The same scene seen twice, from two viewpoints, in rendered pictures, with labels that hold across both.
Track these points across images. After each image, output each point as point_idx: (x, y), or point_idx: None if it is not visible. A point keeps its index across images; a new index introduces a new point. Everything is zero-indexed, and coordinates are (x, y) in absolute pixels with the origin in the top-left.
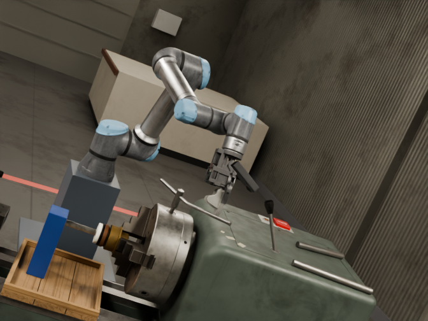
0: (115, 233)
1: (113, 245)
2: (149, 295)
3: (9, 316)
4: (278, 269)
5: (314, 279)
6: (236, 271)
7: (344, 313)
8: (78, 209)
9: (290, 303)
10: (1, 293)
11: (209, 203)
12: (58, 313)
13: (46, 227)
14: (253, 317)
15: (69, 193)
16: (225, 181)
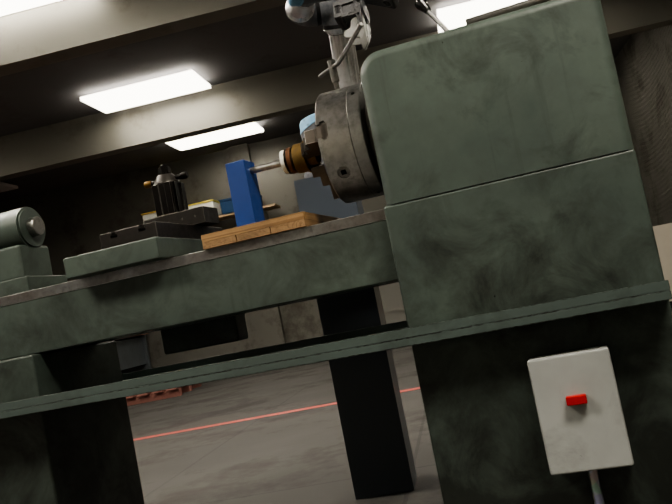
0: (297, 145)
1: (300, 157)
2: (351, 171)
3: (226, 270)
4: (445, 34)
5: (496, 17)
6: (401, 66)
7: (561, 27)
8: (320, 213)
9: (487, 60)
10: (204, 247)
11: (349, 37)
12: (267, 238)
13: (230, 180)
14: (456, 104)
15: (301, 202)
16: (352, 8)
